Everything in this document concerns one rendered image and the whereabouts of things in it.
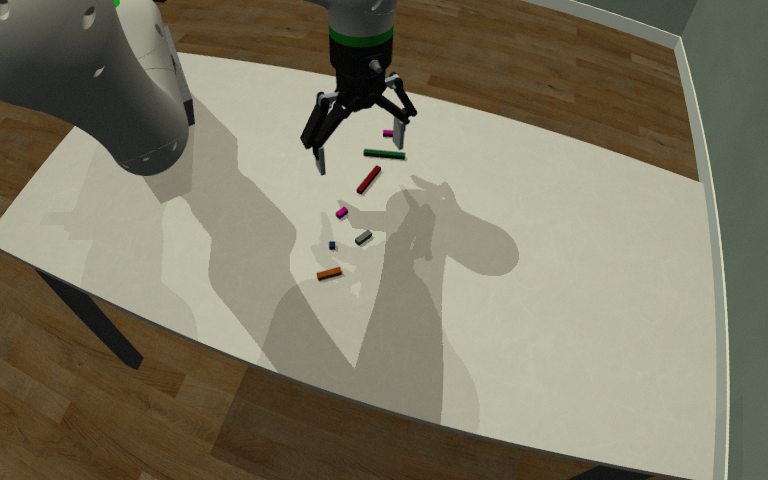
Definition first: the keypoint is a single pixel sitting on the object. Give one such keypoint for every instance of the orange rod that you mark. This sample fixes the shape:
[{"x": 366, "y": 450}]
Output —
[{"x": 329, "y": 273}]

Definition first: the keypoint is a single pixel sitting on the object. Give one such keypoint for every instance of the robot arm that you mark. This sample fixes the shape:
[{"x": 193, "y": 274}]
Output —
[{"x": 72, "y": 59}]

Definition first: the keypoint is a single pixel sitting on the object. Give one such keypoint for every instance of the grey rectangular bar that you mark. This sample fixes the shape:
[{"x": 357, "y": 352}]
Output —
[{"x": 363, "y": 237}]

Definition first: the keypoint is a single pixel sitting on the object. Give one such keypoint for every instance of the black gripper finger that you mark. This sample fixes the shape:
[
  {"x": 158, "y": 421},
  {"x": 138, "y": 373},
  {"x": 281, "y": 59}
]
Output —
[
  {"x": 320, "y": 126},
  {"x": 400, "y": 115}
]

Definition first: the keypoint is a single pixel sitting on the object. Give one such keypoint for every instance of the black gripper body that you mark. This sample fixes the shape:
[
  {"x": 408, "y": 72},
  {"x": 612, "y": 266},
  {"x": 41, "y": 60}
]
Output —
[{"x": 348, "y": 84}]

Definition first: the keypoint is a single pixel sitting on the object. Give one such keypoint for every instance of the dark red rod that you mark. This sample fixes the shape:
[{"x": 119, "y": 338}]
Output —
[{"x": 368, "y": 179}]

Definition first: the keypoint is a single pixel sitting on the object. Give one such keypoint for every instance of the dark green rod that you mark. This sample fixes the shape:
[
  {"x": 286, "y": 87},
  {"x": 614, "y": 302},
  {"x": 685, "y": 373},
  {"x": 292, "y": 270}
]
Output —
[{"x": 384, "y": 154}]

